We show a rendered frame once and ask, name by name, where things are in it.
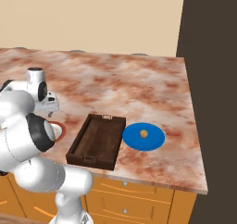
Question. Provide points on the orange drawer front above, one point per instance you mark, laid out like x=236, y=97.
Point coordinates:
x=135, y=210
x=139, y=188

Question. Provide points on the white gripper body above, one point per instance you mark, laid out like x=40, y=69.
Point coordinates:
x=49, y=105

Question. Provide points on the red plate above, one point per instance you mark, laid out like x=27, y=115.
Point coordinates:
x=61, y=130

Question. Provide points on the blue plate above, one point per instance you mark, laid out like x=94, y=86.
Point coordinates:
x=154, y=139

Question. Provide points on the small brown round dessert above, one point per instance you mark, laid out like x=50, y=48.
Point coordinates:
x=143, y=133

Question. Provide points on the grey stool top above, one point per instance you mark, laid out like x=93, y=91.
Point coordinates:
x=20, y=47
x=139, y=53
x=77, y=51

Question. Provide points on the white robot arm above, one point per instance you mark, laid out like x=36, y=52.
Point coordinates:
x=21, y=138

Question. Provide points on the dark wooden tray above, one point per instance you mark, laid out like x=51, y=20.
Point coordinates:
x=97, y=139

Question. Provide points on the orange cupboard side panel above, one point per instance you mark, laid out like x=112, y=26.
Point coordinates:
x=182, y=207

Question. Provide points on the silver drawer knob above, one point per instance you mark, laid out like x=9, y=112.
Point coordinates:
x=125, y=183
x=125, y=211

